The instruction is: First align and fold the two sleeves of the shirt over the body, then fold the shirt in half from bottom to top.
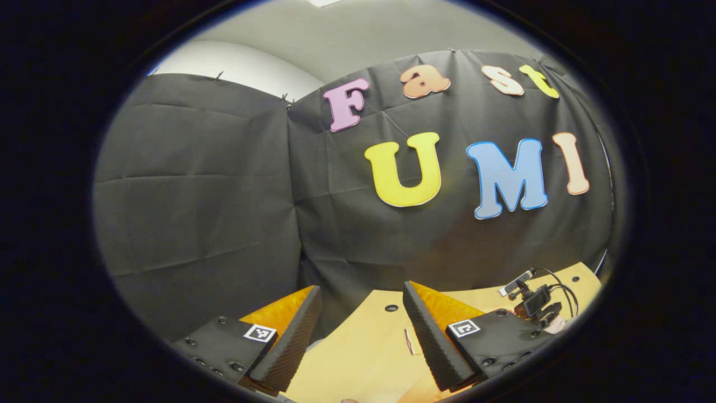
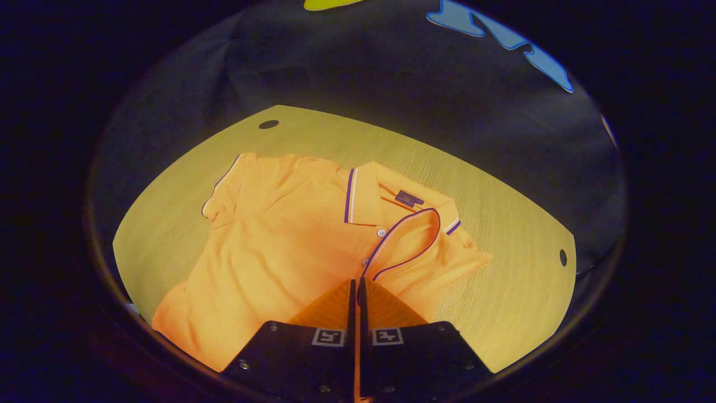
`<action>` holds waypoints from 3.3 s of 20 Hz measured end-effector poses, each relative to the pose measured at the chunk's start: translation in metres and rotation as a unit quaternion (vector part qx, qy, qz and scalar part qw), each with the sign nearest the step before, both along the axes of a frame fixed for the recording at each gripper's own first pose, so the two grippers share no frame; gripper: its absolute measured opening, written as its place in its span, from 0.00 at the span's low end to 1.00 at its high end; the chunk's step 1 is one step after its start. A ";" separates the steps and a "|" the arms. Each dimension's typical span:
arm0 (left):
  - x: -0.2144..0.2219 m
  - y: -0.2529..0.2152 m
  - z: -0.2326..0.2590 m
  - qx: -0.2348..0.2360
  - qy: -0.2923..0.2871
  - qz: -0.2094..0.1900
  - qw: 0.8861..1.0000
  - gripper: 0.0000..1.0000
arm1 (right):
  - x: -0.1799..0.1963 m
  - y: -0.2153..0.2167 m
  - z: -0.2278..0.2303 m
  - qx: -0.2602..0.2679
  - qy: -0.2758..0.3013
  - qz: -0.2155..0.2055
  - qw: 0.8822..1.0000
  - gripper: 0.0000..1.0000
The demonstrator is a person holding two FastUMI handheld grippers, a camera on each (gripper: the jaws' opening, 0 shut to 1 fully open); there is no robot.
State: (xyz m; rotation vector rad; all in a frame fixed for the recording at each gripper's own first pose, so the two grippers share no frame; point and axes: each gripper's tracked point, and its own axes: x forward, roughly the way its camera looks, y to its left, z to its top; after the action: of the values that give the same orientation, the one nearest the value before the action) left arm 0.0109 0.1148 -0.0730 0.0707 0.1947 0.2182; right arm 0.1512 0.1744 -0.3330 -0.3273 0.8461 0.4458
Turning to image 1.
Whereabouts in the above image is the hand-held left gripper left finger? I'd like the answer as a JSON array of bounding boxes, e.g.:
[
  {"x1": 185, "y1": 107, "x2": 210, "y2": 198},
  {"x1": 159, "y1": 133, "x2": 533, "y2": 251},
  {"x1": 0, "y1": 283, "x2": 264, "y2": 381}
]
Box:
[{"x1": 168, "y1": 284, "x2": 324, "y2": 397}]

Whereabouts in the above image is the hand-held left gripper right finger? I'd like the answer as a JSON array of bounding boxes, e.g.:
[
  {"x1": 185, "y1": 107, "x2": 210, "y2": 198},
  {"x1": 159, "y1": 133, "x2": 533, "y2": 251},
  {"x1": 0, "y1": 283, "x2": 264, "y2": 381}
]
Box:
[{"x1": 402, "y1": 280, "x2": 560, "y2": 392}]

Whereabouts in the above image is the orange T-shirt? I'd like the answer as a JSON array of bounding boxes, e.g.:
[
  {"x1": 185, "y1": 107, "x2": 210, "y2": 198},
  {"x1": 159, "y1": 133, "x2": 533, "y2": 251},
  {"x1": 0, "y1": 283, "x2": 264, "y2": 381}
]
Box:
[{"x1": 392, "y1": 327, "x2": 448, "y2": 403}]

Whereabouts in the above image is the black backdrop cloth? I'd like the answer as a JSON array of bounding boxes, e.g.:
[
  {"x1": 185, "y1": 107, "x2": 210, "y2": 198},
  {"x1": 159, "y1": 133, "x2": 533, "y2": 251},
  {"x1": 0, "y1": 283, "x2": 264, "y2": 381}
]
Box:
[{"x1": 92, "y1": 49, "x2": 616, "y2": 342}]

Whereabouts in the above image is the small black camera on mount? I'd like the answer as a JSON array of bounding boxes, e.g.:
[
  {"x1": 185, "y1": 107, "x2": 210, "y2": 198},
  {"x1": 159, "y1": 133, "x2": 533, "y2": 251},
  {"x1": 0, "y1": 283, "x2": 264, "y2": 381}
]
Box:
[{"x1": 498, "y1": 269, "x2": 563, "y2": 330}]

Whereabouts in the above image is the black cable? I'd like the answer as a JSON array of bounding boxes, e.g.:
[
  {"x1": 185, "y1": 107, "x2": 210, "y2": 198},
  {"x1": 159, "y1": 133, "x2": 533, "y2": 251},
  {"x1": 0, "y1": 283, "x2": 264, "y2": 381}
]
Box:
[{"x1": 531, "y1": 268, "x2": 580, "y2": 320}]

